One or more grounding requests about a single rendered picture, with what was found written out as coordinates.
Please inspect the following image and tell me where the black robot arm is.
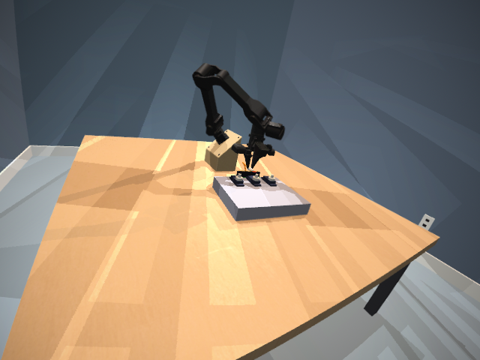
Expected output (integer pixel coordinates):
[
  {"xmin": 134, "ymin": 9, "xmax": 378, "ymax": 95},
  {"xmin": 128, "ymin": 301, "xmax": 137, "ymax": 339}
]
[{"xmin": 192, "ymin": 63, "xmax": 285, "ymax": 157}]

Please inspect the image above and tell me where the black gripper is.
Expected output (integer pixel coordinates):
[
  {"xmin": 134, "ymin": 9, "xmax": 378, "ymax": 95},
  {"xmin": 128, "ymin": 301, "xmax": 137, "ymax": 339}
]
[{"xmin": 231, "ymin": 132, "xmax": 275, "ymax": 169}]

